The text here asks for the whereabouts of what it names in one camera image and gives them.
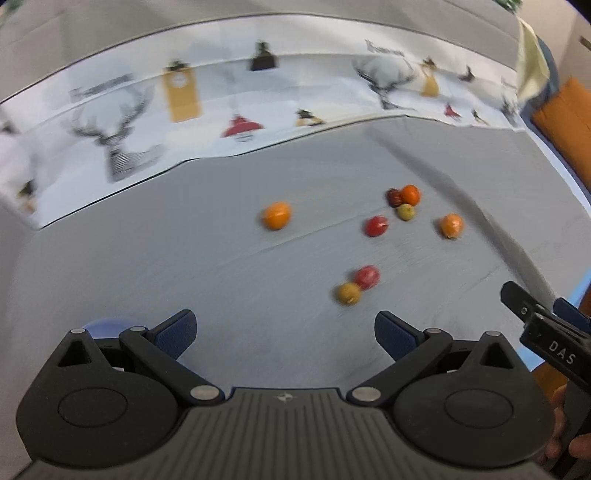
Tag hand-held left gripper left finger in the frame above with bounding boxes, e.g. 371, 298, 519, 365
55, 309, 225, 407

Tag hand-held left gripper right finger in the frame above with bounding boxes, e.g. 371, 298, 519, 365
346, 310, 520, 407

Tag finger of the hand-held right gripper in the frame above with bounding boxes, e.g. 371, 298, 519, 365
501, 281, 556, 322
553, 298, 591, 334

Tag light blue plate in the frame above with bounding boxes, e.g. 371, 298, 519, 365
84, 318, 139, 343

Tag person's right hand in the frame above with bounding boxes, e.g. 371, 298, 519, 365
546, 385, 591, 462

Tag grey bed sheet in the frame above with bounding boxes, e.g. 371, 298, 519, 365
0, 115, 591, 480

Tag orange cushion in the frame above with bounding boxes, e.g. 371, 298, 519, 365
531, 76, 591, 195

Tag cream cloth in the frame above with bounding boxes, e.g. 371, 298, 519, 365
515, 18, 551, 100

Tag white printed blanket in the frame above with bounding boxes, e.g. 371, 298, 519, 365
0, 16, 529, 232

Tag grey quilt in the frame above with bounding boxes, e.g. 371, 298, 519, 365
0, 0, 520, 104

